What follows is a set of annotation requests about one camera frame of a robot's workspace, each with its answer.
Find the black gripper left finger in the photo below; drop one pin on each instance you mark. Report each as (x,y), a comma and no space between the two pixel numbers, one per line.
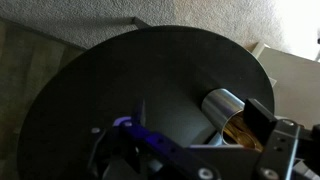
(100,146)

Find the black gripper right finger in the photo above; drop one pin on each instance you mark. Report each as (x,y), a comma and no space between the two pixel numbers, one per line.
(260,116)

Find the silver metal utensil cup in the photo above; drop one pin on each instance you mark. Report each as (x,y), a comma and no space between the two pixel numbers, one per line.
(220,106)

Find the wooden spoon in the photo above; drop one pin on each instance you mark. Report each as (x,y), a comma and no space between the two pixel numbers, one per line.
(240,133)

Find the white furniture block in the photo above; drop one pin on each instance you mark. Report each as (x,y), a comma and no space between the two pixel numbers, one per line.
(293,86)

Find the black round table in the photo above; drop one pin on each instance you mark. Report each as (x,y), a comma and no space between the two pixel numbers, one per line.
(133,73)

